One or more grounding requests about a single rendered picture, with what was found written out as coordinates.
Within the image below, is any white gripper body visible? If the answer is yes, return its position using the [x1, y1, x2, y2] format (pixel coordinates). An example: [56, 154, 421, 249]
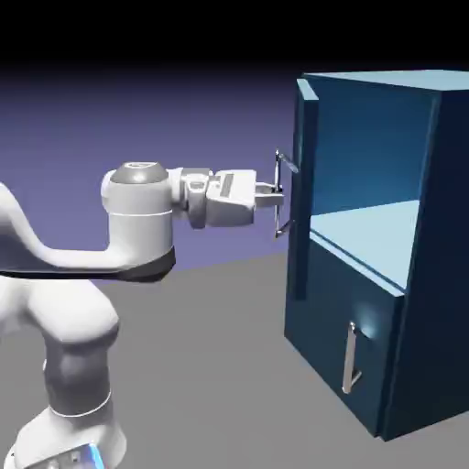
[205, 169, 258, 227]

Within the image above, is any blue cabinet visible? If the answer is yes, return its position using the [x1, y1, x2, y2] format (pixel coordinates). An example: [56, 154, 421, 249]
[284, 69, 469, 442]

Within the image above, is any silver door handle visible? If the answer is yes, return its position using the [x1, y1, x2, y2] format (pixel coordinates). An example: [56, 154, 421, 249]
[341, 321, 372, 396]
[273, 148, 300, 240]

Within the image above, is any blue cabinet door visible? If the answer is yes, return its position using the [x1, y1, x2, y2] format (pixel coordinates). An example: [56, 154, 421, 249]
[284, 239, 407, 438]
[286, 78, 320, 302]

